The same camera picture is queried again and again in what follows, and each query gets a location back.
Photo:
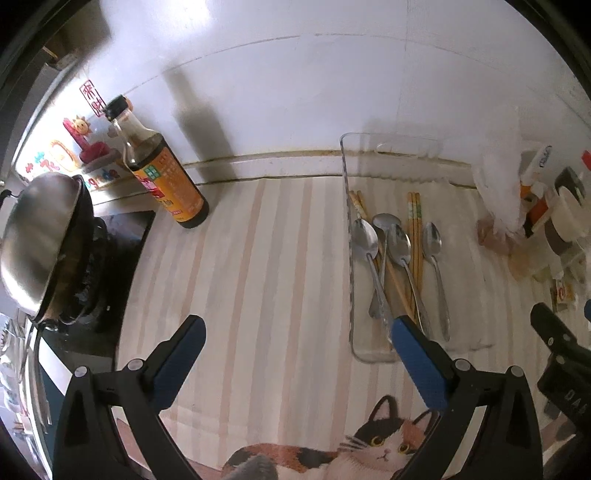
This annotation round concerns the tea bag packet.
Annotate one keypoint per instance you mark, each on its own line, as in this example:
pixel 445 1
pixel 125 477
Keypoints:
pixel 563 294

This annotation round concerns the striped cat print mat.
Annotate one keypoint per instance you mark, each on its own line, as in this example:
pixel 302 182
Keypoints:
pixel 269 273

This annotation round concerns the slim steel spoon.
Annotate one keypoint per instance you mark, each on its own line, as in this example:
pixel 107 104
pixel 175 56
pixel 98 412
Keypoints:
pixel 432 246

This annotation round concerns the chopstick orange patterned band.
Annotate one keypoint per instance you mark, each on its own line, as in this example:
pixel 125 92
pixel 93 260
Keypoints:
pixel 392 273

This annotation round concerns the chopstick green band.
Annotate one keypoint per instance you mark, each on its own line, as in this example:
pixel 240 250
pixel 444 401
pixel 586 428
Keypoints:
pixel 418 230

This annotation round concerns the long steel spoon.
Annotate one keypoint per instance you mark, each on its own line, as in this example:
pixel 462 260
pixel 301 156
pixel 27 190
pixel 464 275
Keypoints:
pixel 401 255

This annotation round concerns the gas stove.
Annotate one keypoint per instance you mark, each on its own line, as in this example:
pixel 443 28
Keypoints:
pixel 88 331

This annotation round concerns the white tape roll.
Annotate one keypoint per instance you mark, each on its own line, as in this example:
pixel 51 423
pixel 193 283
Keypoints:
pixel 569 221

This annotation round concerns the colourful toy decoration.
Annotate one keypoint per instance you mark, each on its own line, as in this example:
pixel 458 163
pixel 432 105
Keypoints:
pixel 72 136

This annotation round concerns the large steel spoon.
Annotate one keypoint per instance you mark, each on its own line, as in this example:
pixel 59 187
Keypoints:
pixel 365 244

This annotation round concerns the chopstick light blue band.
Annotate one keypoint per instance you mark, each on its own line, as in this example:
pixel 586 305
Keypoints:
pixel 410 228

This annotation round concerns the steel wok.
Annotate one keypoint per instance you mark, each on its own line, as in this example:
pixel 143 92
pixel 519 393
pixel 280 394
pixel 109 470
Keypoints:
pixel 46 244

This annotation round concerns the soy sauce bottle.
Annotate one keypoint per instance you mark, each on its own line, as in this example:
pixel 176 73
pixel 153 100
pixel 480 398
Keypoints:
pixel 148 157

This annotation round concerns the glass jar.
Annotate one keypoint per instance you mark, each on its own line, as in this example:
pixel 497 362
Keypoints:
pixel 535 258

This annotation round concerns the clear plastic utensil tray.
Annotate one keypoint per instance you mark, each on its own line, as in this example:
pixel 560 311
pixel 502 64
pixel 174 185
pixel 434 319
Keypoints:
pixel 382 176

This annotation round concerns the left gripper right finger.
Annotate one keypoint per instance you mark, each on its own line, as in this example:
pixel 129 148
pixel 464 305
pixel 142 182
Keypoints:
pixel 508 442

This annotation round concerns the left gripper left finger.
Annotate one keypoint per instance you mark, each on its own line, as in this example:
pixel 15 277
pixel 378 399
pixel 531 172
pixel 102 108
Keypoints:
pixel 87 442

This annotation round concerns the small spoon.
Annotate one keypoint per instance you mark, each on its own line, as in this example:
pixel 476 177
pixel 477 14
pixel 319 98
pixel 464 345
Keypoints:
pixel 384 222

